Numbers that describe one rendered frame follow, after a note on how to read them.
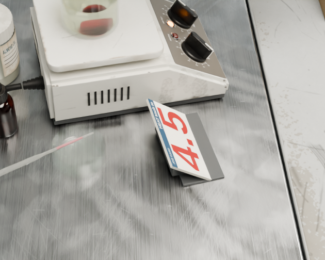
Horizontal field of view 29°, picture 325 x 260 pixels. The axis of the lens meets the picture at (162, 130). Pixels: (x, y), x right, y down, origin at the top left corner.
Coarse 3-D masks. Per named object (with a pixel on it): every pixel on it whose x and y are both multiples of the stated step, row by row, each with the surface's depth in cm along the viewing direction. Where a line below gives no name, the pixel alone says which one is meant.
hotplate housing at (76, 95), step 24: (168, 48) 67; (48, 72) 63; (72, 72) 63; (96, 72) 63; (120, 72) 64; (144, 72) 64; (168, 72) 65; (192, 72) 67; (48, 96) 64; (72, 96) 64; (96, 96) 65; (120, 96) 66; (144, 96) 67; (168, 96) 68; (192, 96) 69; (216, 96) 71; (72, 120) 67
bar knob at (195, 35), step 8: (192, 32) 68; (192, 40) 68; (200, 40) 68; (184, 48) 68; (192, 48) 69; (200, 48) 68; (208, 48) 68; (192, 56) 68; (200, 56) 69; (208, 56) 68
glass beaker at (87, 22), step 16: (64, 0) 61; (80, 0) 60; (96, 0) 60; (112, 0) 61; (64, 16) 63; (80, 16) 61; (96, 16) 61; (112, 16) 63; (80, 32) 63; (96, 32) 63
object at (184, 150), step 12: (156, 108) 65; (168, 108) 67; (168, 120) 65; (180, 120) 67; (168, 132) 64; (180, 132) 66; (180, 144) 64; (192, 144) 66; (180, 156) 62; (192, 156) 64; (192, 168) 62
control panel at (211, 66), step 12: (156, 0) 72; (156, 12) 70; (168, 24) 70; (192, 24) 74; (168, 36) 68; (180, 36) 70; (204, 36) 73; (180, 48) 68; (180, 60) 66; (192, 60) 68; (216, 60) 71; (204, 72) 68; (216, 72) 69
